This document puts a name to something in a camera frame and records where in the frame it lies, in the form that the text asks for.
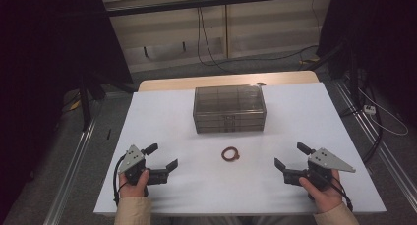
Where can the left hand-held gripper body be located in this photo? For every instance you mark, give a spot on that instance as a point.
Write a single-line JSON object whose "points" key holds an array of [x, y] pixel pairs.
{"points": [[132, 159]]}

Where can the black horizontal bar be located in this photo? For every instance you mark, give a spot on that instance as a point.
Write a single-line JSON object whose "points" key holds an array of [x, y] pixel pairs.
{"points": [[213, 3]]}

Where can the clear plastic compartment organizer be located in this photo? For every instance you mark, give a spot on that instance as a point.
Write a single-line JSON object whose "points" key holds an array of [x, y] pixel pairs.
{"points": [[213, 129]]}

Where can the smoky clear plastic drawer box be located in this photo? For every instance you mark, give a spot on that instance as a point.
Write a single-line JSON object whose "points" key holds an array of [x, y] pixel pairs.
{"points": [[227, 99]]}

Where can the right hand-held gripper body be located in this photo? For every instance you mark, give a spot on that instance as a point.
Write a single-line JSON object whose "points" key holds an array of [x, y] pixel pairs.
{"points": [[323, 162]]}

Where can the white power strip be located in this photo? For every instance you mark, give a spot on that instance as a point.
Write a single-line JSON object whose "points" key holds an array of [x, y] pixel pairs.
{"points": [[369, 109]]}

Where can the small black floor peg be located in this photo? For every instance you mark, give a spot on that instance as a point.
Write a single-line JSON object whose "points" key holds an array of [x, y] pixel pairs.
{"points": [[108, 134]]}

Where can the black curtain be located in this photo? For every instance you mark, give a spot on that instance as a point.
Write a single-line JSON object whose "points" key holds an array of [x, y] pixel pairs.
{"points": [[377, 38], [49, 54]]}

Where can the black stand leg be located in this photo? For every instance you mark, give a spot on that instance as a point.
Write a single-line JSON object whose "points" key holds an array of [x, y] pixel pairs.
{"points": [[86, 110]]}

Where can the person's right hand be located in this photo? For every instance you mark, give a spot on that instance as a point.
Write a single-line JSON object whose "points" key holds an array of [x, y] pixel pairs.
{"points": [[326, 198]]}

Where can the person's left hand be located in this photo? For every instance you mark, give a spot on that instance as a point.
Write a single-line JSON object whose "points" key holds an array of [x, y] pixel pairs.
{"points": [[132, 190]]}

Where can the aluminium floor rail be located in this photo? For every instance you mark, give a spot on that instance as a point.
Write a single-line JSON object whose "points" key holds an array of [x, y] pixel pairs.
{"points": [[72, 172], [377, 143]]}

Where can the small dark object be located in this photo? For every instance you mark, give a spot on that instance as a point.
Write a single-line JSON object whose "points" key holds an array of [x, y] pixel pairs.
{"points": [[261, 84]]}

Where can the light wooden table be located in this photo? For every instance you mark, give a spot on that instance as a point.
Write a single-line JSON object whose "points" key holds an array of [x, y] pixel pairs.
{"points": [[183, 82]]}

